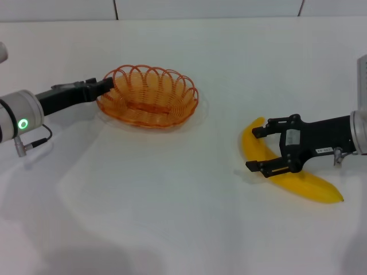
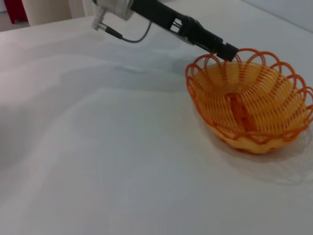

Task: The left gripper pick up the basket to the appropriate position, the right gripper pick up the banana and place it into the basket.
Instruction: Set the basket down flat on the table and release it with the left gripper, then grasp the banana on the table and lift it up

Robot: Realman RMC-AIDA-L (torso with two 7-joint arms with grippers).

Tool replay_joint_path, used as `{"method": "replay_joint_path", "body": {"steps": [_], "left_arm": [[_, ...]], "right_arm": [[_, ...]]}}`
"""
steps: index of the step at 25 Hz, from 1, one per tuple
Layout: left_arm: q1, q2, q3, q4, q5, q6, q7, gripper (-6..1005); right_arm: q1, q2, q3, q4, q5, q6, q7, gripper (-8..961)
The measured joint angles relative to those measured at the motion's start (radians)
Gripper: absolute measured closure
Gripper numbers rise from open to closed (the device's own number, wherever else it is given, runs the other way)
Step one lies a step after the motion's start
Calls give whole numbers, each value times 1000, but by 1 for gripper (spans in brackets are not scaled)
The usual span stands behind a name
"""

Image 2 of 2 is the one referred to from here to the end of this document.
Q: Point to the orange woven plastic basket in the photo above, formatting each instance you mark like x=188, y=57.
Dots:
x=266, y=98

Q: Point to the red background object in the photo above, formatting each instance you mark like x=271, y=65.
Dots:
x=15, y=9

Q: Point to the beige background furniture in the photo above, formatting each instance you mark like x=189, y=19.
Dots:
x=46, y=11

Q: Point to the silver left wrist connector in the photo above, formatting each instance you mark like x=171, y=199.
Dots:
x=100, y=23

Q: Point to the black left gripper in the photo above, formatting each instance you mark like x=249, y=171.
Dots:
x=159, y=14

